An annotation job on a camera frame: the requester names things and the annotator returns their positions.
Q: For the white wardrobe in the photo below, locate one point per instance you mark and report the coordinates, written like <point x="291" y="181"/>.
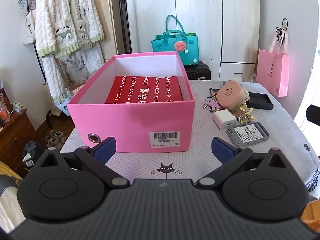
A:
<point x="200" y="17"/>

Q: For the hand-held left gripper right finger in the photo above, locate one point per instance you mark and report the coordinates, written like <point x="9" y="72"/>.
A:
<point x="222" y="150"/>

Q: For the beige cabinet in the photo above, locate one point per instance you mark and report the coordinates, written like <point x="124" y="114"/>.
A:
<point x="110" y="30"/>

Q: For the white green plastic bag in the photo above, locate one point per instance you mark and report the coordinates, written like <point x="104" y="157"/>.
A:
<point x="65" y="103"/>

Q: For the grey pocket router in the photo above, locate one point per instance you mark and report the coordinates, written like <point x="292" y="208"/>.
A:
<point x="247" y="133"/>

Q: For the dark blue cloth bag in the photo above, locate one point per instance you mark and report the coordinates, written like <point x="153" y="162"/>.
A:
<point x="31" y="152"/>

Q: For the red printed cloth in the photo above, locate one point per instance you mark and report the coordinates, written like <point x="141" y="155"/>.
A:
<point x="145" y="90"/>

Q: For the teal felt handbag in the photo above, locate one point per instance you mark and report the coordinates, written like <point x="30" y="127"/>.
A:
<point x="162" y="46"/>

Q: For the yellow blanket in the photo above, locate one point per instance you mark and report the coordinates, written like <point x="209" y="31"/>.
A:
<point x="8" y="171"/>

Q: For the white fleece pajama jacket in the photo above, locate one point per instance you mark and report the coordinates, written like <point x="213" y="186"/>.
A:
<point x="62" y="12"/>

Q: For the white charger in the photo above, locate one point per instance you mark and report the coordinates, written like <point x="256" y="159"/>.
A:
<point x="223" y="118"/>

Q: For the wooden cabinet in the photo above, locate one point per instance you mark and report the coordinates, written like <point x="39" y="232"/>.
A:
<point x="12" y="142"/>

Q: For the pink paper bag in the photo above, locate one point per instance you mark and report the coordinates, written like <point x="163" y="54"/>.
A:
<point x="272" y="72"/>

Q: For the black battery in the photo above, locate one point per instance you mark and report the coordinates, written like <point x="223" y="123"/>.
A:
<point x="260" y="101"/>

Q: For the black suitcase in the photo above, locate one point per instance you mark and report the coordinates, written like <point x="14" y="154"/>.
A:
<point x="200" y="71"/>

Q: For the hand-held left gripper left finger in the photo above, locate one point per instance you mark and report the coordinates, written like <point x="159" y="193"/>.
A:
<point x="106" y="148"/>

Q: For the red snack packet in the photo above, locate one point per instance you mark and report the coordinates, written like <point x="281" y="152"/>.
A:
<point x="4" y="105"/>

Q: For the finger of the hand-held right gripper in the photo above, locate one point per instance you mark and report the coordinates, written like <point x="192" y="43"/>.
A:
<point x="314" y="117"/>

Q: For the black clothes rack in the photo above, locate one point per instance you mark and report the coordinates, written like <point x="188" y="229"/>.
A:
<point x="40" y="61"/>

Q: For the white plastic shopping bag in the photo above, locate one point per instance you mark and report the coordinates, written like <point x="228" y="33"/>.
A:
<point x="75" y="62"/>

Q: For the grey sneaker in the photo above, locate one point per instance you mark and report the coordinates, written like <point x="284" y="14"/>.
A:
<point x="56" y="135"/>
<point x="57" y="143"/>

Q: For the pink cardboard box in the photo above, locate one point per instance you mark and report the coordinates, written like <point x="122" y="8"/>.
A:
<point x="130" y="120"/>

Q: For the white tote bag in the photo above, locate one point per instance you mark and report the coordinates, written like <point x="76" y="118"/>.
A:
<point x="28" y="30"/>

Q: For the round pink case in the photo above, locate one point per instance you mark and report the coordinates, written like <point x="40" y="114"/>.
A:
<point x="230" y="93"/>

